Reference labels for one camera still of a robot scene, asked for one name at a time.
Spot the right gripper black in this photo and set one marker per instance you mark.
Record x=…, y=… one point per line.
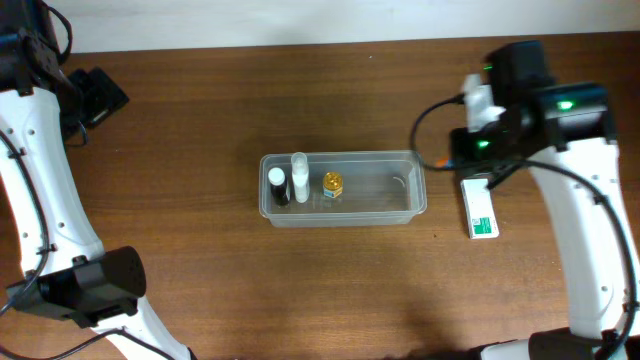
x=465, y=148

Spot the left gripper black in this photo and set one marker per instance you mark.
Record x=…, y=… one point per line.
x=100, y=95

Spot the white medicine box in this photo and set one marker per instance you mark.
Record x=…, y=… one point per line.
x=481, y=219

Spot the small gold-lidded balm jar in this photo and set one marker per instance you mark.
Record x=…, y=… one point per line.
x=333, y=184

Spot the dark bottle white cap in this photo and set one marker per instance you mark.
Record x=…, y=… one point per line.
x=279, y=186

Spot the white lotion bottle clear cap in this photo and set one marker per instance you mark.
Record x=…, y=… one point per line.
x=300, y=177

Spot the orange tube white cap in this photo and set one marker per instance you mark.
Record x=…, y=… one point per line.
x=445, y=162

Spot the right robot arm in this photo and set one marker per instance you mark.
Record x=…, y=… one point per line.
x=519, y=117

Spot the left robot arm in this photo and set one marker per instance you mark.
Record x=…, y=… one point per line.
x=68, y=274

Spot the clear plastic container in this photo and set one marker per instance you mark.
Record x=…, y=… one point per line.
x=380, y=188

